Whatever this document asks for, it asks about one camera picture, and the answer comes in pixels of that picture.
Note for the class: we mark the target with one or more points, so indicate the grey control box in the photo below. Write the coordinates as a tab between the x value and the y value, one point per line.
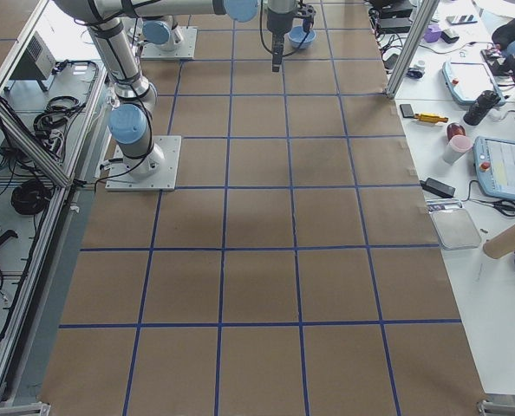
36	64

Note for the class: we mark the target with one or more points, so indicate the black scissors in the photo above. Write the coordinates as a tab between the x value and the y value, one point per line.
505	207

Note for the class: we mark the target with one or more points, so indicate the blue bowl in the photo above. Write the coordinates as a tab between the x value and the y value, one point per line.
300	39

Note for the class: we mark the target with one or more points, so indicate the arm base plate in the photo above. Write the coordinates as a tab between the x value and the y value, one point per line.
157	171
164	43

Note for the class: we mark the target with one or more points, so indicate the far teach pendant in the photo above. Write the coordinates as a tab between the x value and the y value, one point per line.
467	80

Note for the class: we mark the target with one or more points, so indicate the teach pendant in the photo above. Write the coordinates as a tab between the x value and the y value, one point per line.
494	161
467	80

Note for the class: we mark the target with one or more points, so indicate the near teach pendant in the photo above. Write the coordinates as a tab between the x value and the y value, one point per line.
494	161

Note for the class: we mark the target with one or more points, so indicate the clear plastic box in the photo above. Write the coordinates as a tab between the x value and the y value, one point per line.
453	224

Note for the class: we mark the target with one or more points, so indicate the aluminium diagonal brace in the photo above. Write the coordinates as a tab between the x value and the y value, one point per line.
18	135

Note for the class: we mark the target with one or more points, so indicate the black power adapter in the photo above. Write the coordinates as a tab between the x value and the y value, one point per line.
437	188

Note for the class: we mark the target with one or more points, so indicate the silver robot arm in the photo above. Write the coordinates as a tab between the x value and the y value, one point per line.
131	123
138	38

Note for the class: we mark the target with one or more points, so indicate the black smartphone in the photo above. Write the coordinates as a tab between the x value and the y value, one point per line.
407	111

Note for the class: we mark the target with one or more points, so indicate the white cup pink lid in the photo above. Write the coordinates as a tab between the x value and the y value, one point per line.
457	146

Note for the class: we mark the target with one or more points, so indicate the dark red jar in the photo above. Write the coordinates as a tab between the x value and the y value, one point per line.
454	129

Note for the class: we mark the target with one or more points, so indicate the cardboard tube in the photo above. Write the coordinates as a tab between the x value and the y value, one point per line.
500	245

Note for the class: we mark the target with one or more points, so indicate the black water bottle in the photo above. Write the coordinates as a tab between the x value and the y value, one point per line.
486	101

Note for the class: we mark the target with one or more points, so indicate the aluminium frame post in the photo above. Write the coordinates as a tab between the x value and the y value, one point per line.
419	25

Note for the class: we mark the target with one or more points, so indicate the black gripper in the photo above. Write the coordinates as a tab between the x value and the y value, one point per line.
277	22

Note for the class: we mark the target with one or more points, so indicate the yellow utility knife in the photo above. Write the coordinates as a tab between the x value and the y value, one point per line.
430	118

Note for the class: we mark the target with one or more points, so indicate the purple box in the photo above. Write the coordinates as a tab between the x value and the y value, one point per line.
432	33

